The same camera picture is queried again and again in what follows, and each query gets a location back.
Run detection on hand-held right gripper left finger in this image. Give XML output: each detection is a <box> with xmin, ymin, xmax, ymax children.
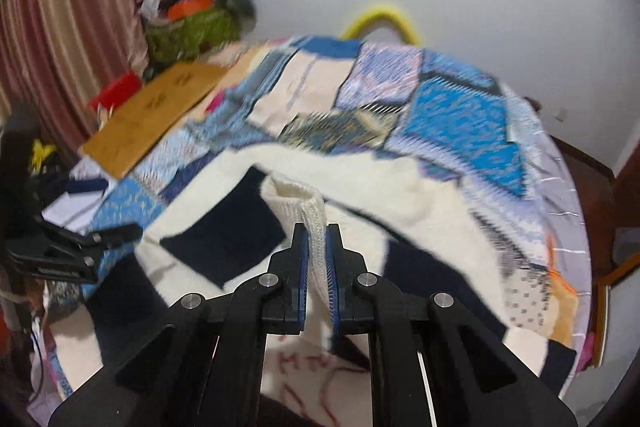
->
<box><xmin>47</xmin><ymin>222</ymin><xmax>308</xmax><ymax>427</ymax></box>

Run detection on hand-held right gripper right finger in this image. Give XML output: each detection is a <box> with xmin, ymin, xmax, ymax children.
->
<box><xmin>326</xmin><ymin>223</ymin><xmax>593</xmax><ymax>427</ymax></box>

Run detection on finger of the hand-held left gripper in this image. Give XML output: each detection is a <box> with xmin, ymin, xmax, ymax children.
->
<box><xmin>5</xmin><ymin>244</ymin><xmax>104</xmax><ymax>286</ymax></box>
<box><xmin>35</xmin><ymin>217</ymin><xmax>144</xmax><ymax>254</ymax></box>

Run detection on white and navy fluffy sweater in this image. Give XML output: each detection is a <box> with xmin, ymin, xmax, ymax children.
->
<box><xmin>45</xmin><ymin>144</ymin><xmax>578</xmax><ymax>427</ymax></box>

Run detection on yellow cloth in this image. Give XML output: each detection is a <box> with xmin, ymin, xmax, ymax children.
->
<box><xmin>29</xmin><ymin>139</ymin><xmax>59</xmax><ymax>172</ymax></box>

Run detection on white papers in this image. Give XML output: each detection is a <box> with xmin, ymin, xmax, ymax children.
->
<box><xmin>42</xmin><ymin>179</ymin><xmax>110</xmax><ymax>230</ymax></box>

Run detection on red box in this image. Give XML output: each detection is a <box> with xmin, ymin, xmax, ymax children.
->
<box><xmin>87</xmin><ymin>71</ymin><xmax>143</xmax><ymax>112</ymax></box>

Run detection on wooden board with flower cutouts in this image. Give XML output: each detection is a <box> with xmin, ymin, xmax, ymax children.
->
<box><xmin>80</xmin><ymin>62</ymin><xmax>228</xmax><ymax>180</ymax></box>

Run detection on striped red curtain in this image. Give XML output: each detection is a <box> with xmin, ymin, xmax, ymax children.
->
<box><xmin>0</xmin><ymin>0</ymin><xmax>162</xmax><ymax>158</ymax></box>

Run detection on blue patchwork blanket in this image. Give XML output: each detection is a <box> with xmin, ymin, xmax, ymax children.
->
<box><xmin>42</xmin><ymin>34</ymin><xmax>593</xmax><ymax>403</ymax></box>

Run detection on green patterned bag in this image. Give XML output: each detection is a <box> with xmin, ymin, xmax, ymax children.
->
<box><xmin>144</xmin><ymin>4</ymin><xmax>241</xmax><ymax>64</ymax></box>

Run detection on yellow foam tube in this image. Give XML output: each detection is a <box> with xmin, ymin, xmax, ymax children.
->
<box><xmin>340</xmin><ymin>4</ymin><xmax>421</xmax><ymax>45</ymax></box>

